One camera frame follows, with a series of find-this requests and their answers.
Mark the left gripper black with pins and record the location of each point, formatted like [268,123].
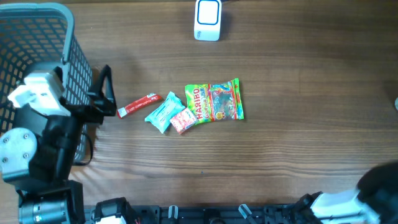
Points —
[107,102]

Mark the red stick snack packet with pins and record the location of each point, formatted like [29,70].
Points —
[138,104]

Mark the teal tissue packet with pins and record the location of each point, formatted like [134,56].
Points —
[160,117]

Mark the small red candy packet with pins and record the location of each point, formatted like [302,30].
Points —
[183,120]

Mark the green Haribo gummy bag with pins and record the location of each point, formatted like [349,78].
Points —
[215,102]

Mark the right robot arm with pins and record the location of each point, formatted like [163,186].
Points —
[373,200]

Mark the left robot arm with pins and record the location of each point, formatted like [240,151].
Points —
[38,165]

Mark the white barcode scanner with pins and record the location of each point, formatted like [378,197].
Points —
[207,20]

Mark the grey plastic shopping basket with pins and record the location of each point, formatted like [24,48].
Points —
[39,37]

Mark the black mounting rail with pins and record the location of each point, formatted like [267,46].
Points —
[269,214]

